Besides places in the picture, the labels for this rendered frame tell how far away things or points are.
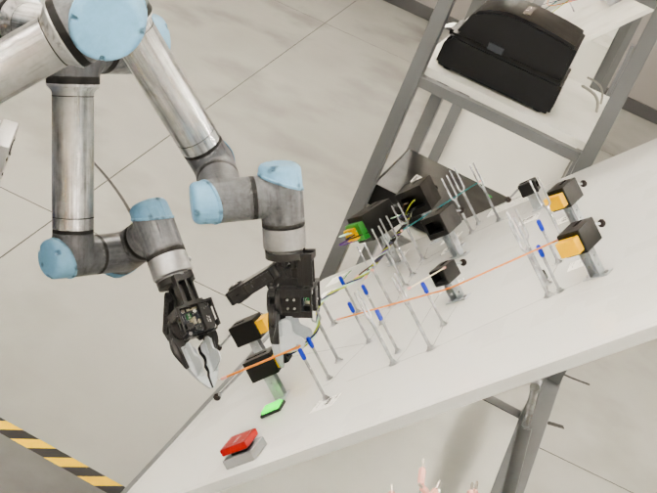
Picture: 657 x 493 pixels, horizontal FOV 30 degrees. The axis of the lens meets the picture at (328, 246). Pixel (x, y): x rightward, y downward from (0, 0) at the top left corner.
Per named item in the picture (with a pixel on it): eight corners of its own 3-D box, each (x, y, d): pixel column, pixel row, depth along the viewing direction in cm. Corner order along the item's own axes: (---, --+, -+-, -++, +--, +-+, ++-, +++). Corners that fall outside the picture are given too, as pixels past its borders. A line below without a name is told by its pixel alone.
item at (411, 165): (362, 203, 311) (372, 181, 308) (398, 167, 343) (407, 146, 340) (478, 262, 306) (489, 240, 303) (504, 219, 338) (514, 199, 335)
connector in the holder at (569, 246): (585, 248, 193) (578, 234, 192) (580, 253, 191) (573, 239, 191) (566, 254, 195) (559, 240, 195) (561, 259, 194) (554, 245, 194)
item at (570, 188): (608, 206, 236) (588, 164, 235) (584, 230, 228) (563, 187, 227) (588, 212, 239) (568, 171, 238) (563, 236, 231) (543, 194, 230)
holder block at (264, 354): (258, 375, 224) (248, 356, 223) (284, 363, 222) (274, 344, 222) (252, 383, 220) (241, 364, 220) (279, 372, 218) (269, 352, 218)
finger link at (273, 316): (277, 345, 213) (276, 295, 212) (268, 345, 214) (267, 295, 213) (284, 340, 218) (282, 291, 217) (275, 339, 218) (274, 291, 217)
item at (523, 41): (432, 65, 295) (464, -10, 287) (451, 46, 316) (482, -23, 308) (547, 118, 292) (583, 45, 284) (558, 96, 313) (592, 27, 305)
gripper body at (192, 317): (185, 337, 218) (162, 276, 220) (172, 349, 226) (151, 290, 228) (223, 326, 222) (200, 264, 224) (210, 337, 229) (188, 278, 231)
